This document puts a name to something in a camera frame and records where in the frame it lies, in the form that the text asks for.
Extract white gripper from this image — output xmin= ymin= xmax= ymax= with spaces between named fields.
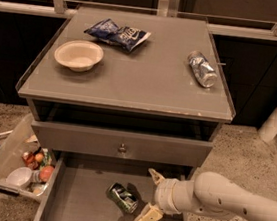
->
xmin=134 ymin=168 xmax=186 ymax=221

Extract green soda can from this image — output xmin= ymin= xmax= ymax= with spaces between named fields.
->
xmin=106 ymin=182 xmax=139 ymax=213

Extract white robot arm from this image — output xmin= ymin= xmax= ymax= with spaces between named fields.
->
xmin=134 ymin=168 xmax=277 ymax=221

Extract round metal drawer knob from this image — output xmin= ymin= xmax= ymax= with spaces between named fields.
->
xmin=117 ymin=144 xmax=127 ymax=154

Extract open grey middle drawer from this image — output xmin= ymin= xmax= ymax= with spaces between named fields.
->
xmin=33 ymin=159 xmax=186 ymax=221

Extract grey top drawer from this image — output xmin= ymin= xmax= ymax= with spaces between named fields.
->
xmin=32 ymin=121 xmax=213 ymax=167

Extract grey drawer cabinet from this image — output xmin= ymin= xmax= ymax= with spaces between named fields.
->
xmin=0 ymin=0 xmax=248 ymax=221

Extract silver soda can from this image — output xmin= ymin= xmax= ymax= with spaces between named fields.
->
xmin=187 ymin=51 xmax=217 ymax=88

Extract red apple in bin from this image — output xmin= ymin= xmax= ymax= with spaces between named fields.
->
xmin=40 ymin=165 xmax=54 ymax=183

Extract red snack packet in bin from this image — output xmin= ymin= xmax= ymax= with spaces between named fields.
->
xmin=22 ymin=151 xmax=39 ymax=170

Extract clear plastic storage bin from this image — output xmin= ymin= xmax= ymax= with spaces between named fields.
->
xmin=0 ymin=114 xmax=56 ymax=201

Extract beige paper bowl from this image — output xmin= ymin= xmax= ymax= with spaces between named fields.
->
xmin=54 ymin=40 xmax=104 ymax=72

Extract blue chip bag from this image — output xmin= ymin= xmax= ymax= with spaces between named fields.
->
xmin=85 ymin=18 xmax=151 ymax=52

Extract metal window railing frame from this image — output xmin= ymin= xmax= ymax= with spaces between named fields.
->
xmin=0 ymin=0 xmax=277 ymax=46

